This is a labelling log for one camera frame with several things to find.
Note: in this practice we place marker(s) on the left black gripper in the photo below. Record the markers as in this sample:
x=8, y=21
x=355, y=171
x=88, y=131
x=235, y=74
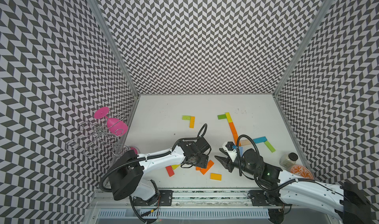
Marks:
x=203, y=163

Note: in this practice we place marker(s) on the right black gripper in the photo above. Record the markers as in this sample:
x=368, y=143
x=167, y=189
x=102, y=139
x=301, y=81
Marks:
x=225, y=163

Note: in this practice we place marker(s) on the yellow-orange bottom block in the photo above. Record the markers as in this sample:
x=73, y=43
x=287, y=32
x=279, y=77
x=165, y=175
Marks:
x=216, y=177

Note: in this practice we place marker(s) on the yellow-orange block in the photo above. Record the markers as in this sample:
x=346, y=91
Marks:
x=216, y=177
x=192, y=122

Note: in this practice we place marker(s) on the orange diagonal block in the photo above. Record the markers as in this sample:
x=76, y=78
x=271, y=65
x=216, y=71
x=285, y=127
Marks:
x=209, y=165

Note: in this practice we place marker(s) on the yellow-green long block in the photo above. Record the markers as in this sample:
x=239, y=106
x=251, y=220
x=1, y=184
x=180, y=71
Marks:
x=175, y=166

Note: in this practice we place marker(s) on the natural wood block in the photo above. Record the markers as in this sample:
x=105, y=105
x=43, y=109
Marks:
x=245, y=143

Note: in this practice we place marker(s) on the red small block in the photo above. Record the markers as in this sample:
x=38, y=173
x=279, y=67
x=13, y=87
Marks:
x=170, y=171

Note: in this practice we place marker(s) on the light green small block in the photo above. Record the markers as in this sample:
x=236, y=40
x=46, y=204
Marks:
x=186, y=117

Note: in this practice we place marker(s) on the teal block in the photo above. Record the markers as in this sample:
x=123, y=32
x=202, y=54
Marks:
x=260, y=140

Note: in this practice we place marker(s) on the yellow block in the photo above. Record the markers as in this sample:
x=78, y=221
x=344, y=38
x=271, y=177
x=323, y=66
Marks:
x=229, y=118

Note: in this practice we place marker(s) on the green long block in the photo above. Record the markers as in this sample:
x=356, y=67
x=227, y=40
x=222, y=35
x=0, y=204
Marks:
x=269, y=146

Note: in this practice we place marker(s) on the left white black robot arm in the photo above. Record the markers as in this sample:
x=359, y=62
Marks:
x=126, y=177

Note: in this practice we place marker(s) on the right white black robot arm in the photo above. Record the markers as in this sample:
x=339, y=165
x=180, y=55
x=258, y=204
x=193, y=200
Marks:
x=347, y=203

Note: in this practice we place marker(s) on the small dark lidded jar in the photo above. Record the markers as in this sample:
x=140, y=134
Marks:
x=288, y=160

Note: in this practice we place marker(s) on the orange patterned bowl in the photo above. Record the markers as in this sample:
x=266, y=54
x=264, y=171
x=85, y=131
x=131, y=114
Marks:
x=301, y=171

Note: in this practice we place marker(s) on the pink plastic wine glass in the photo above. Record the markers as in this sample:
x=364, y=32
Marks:
x=114, y=125

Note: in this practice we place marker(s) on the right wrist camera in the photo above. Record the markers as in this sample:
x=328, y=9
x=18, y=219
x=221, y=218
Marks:
x=231, y=150

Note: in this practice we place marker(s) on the silver wire glass rack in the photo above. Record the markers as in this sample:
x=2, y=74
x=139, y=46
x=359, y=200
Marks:
x=94, y=137

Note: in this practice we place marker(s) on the aluminium mounting rail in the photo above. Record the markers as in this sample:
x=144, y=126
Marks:
x=187, y=197

